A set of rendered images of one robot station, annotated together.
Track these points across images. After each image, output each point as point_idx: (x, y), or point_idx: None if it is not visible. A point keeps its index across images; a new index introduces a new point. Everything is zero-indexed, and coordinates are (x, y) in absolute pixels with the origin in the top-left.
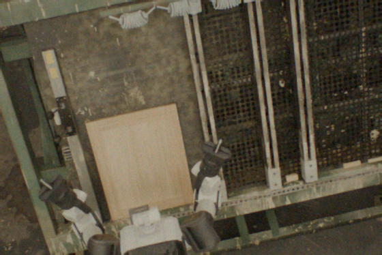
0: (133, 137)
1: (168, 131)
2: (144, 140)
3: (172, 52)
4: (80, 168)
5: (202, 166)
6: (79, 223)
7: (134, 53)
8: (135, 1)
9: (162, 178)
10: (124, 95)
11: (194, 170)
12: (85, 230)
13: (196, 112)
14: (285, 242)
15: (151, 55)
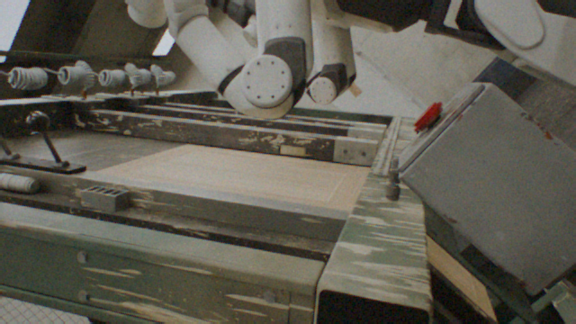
0: (188, 164)
1: (220, 153)
2: (207, 162)
3: (124, 139)
4: (160, 186)
5: (236, 0)
6: (235, 53)
7: (78, 146)
8: (28, 135)
9: (296, 170)
10: (115, 159)
11: (248, 26)
12: (258, 37)
13: (222, 148)
14: (575, 288)
15: (103, 143)
